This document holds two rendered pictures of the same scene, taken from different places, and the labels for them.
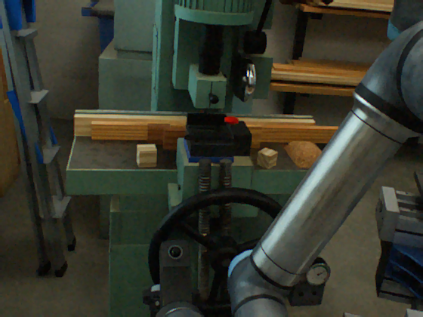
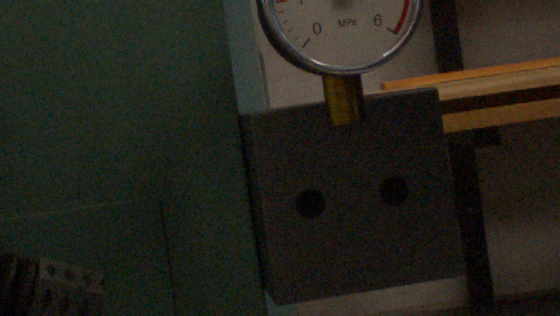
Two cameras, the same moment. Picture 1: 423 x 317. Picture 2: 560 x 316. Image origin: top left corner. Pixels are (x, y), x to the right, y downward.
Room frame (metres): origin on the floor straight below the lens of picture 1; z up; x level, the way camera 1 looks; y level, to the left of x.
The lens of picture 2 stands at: (0.53, -0.27, 0.62)
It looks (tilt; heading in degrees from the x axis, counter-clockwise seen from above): 3 degrees down; 5
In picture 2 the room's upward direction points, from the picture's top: 8 degrees counter-clockwise
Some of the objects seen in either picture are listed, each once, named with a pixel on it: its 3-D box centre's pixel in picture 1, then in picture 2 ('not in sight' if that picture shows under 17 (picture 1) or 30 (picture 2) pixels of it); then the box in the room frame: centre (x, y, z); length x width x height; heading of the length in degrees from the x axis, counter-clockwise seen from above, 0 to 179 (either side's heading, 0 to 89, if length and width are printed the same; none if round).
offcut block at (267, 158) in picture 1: (267, 158); not in sight; (0.99, -0.12, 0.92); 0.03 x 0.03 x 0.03; 55
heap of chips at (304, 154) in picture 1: (307, 150); not in sight; (1.06, -0.22, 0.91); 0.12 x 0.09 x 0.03; 12
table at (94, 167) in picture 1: (205, 170); not in sight; (0.99, 0.02, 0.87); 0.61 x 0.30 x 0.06; 102
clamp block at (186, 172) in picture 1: (212, 170); not in sight; (0.91, 0.00, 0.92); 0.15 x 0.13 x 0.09; 102
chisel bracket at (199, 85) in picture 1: (206, 88); not in sight; (1.12, 0.03, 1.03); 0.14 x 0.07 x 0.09; 12
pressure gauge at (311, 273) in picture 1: (315, 272); (338, 21); (0.95, -0.27, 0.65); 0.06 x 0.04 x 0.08; 102
